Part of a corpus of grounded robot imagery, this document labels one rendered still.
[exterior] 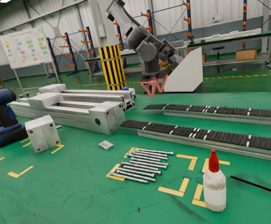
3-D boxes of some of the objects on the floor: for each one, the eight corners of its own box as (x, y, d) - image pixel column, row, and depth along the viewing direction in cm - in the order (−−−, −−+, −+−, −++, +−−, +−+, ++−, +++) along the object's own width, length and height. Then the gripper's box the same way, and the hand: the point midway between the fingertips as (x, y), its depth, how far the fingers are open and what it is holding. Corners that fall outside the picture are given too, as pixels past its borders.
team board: (18, 99, 609) (-8, 35, 542) (28, 95, 655) (6, 35, 587) (59, 94, 577) (37, 25, 510) (67, 90, 623) (48, 26, 555)
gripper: (151, 59, 68) (156, 100, 73) (166, 54, 76) (170, 90, 82) (135, 61, 72) (142, 99, 77) (151, 56, 80) (156, 90, 86)
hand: (156, 93), depth 79 cm, fingers open, 8 cm apart
